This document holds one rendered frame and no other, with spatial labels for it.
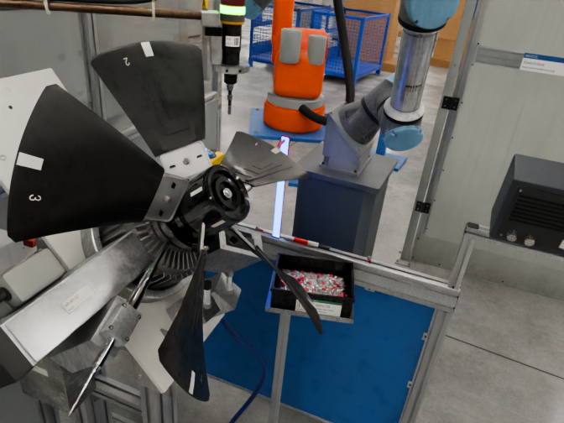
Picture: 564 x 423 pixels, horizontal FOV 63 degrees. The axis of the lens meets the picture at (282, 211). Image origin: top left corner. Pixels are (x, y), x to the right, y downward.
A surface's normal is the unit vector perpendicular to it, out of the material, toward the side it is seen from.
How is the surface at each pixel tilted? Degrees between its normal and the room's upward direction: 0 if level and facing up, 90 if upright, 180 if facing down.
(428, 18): 107
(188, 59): 42
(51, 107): 68
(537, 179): 15
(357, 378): 90
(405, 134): 121
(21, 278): 50
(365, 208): 90
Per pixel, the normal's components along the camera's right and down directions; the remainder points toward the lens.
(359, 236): 0.36, 0.48
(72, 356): -0.20, 0.63
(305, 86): 0.03, 0.48
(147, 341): 0.77, -0.37
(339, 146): -0.42, 0.40
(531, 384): 0.08, -0.87
